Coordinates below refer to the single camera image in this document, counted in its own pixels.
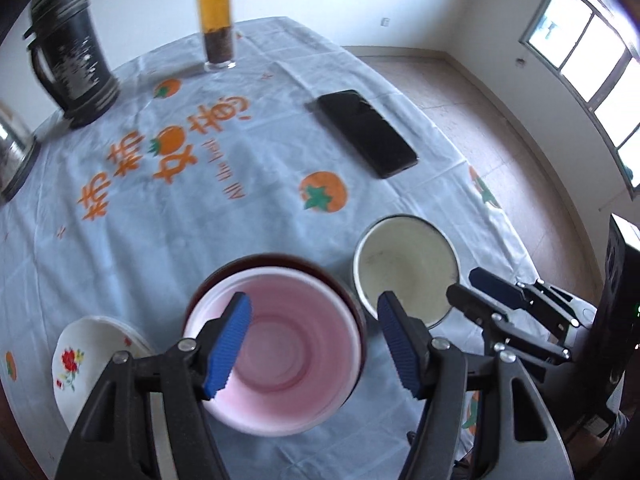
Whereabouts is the white orange printed tablecloth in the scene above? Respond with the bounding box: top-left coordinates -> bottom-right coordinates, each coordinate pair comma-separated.
0,16 -> 541,480

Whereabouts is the stainless steel kettle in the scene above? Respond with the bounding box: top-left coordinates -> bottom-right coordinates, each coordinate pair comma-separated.
0,100 -> 40,203

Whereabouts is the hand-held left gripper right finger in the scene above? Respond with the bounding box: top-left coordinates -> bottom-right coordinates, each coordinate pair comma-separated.
376,290 -> 576,480

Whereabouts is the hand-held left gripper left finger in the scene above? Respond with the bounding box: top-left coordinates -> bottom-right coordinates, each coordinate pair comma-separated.
52,291 -> 253,480

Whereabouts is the black smartphone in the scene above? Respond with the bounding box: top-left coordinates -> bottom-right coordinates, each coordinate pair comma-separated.
318,89 -> 420,180

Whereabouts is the dark red bowl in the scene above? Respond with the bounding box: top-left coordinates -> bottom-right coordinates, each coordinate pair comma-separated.
186,254 -> 370,376

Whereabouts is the window with grey frame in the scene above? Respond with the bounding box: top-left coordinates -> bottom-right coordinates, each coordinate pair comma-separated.
519,0 -> 640,196

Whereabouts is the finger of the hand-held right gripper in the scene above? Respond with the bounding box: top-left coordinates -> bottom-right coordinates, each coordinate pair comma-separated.
446,283 -> 573,368
469,266 -> 596,333

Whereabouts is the glass tea bottle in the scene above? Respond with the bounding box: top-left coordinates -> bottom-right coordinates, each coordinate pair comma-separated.
192,0 -> 237,73

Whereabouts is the white enamel bowl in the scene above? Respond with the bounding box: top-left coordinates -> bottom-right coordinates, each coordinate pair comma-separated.
352,215 -> 461,331

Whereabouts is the white floral bowl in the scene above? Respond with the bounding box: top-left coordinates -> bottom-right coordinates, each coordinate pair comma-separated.
51,315 -> 156,433

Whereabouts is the black thermos jug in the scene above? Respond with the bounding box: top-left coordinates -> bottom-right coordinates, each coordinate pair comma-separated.
24,0 -> 121,129

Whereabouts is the pink plastic bowl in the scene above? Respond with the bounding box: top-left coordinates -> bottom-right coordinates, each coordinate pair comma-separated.
182,267 -> 362,436

